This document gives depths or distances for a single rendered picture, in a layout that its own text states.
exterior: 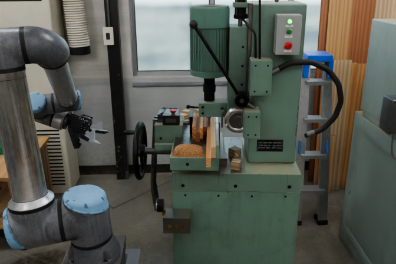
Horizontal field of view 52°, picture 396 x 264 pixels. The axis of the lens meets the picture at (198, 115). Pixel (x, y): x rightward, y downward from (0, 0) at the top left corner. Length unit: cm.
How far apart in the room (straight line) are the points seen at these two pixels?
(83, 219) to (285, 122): 96
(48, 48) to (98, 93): 205
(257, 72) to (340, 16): 165
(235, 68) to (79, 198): 85
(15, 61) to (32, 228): 55
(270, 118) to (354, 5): 168
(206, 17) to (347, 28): 172
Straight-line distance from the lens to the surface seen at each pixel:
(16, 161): 143
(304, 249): 278
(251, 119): 175
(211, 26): 177
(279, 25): 171
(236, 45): 180
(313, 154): 281
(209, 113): 191
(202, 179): 184
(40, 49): 134
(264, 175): 184
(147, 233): 286
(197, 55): 181
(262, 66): 170
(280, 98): 184
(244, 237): 200
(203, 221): 195
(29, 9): 308
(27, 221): 148
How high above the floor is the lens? 163
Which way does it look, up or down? 19 degrees down
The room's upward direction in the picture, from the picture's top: straight up
